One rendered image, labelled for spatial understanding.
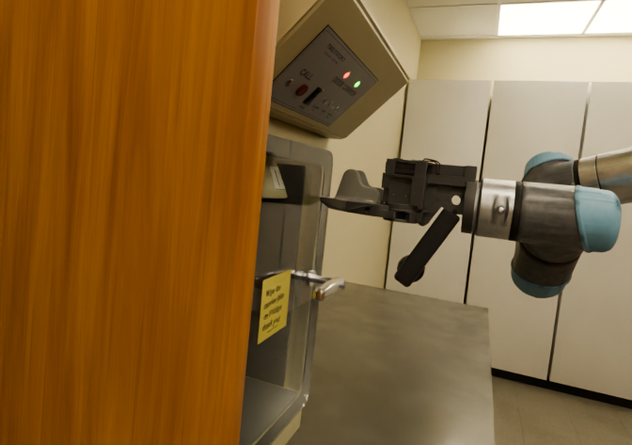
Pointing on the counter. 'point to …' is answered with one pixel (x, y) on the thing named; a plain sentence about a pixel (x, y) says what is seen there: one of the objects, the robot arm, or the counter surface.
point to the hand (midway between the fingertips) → (327, 204)
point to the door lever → (324, 285)
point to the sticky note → (274, 305)
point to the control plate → (323, 78)
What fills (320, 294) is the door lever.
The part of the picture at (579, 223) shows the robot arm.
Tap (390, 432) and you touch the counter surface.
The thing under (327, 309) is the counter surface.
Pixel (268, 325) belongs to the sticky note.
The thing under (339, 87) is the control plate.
